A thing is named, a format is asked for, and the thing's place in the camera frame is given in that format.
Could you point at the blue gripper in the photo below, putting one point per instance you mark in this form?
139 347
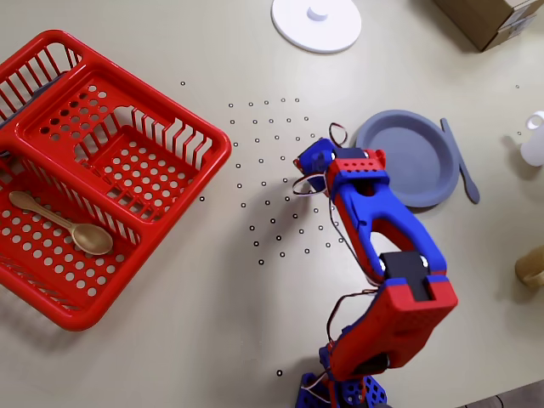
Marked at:
307 161

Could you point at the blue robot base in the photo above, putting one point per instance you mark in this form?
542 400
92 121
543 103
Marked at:
374 393

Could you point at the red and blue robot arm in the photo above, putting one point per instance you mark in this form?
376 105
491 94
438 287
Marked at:
408 323

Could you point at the grey round plate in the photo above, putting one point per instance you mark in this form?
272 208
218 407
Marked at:
416 149

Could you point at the white round lid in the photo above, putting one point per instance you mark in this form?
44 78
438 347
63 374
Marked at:
306 30

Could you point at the grey plastic knife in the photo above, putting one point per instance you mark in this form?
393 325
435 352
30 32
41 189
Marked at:
467 180

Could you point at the tan wooden spoon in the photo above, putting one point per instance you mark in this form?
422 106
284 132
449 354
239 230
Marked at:
91 240

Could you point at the brown cardboard box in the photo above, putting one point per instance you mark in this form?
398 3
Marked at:
472 17

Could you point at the white plastic bottle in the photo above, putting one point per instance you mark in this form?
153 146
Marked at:
533 146

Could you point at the tan plastic cup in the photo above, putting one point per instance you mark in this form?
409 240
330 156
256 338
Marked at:
533 263

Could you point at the red plastic dish basket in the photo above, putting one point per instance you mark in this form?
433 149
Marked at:
38 127

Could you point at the dark grey object under basket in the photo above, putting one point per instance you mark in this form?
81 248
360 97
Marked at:
42 90

